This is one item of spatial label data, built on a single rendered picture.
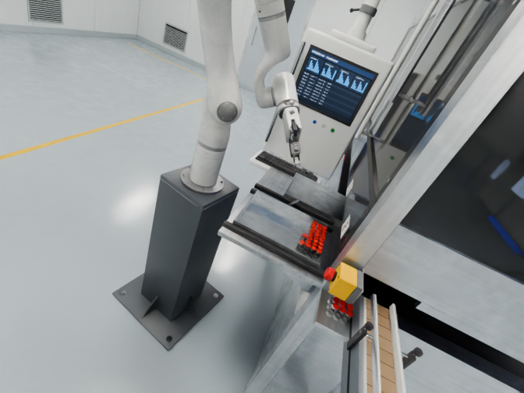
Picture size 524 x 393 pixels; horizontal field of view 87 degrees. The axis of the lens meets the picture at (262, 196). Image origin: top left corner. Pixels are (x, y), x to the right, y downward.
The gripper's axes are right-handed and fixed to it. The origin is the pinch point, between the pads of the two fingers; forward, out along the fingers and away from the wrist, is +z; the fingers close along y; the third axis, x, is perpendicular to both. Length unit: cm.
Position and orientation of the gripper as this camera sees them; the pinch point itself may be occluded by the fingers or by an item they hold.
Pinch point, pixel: (295, 150)
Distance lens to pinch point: 100.4
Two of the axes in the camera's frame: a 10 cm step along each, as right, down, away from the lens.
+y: -0.2, 3.2, 9.5
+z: 1.1, 9.4, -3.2
